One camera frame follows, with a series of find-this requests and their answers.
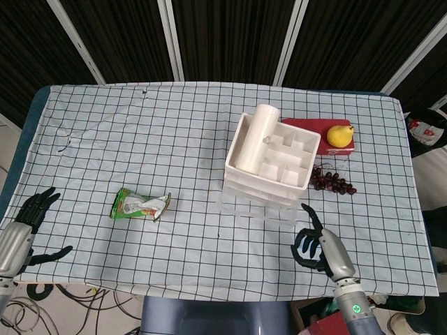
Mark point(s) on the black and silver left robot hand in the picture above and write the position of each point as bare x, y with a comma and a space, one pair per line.
15, 244

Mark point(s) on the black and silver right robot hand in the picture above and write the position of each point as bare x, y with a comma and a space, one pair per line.
337, 254

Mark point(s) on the clear plastic container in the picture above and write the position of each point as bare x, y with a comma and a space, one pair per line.
251, 207

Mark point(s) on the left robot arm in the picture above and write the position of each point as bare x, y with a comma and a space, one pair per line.
5, 291

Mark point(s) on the red flat box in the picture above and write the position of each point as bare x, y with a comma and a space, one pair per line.
307, 127

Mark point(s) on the white compartment organizer tray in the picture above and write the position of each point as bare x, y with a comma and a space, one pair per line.
244, 153

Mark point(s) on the dark red grape bunch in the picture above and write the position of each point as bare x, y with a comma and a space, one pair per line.
328, 183

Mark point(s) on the white shoe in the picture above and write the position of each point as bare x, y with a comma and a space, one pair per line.
401, 321

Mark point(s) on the blue table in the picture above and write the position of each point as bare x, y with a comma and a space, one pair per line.
26, 132

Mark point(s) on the yellow pear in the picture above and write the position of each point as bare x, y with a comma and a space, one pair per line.
338, 137

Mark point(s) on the crumpled green snack bag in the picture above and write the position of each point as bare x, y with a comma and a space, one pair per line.
134, 206

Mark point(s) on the white plastic tube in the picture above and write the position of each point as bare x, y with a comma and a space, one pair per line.
256, 139

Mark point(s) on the blue-grey robot torso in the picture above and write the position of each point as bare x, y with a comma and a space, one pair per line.
209, 314

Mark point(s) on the black bag with red print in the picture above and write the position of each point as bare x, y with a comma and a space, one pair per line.
426, 134

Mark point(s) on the white black checked tablecloth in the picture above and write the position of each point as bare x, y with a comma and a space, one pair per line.
139, 139

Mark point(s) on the white partition post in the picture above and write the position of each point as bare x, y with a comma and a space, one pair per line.
290, 38
78, 45
171, 38
415, 56

